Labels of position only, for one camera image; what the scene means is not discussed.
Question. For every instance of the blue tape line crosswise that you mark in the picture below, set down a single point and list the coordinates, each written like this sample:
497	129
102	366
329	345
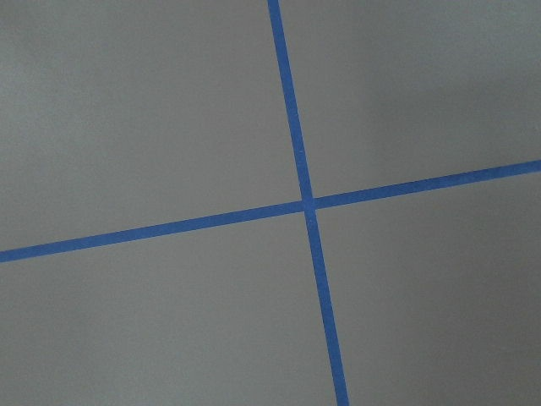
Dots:
278	210

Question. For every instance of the blue tape line lengthwise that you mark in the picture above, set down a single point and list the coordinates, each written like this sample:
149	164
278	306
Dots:
308	203

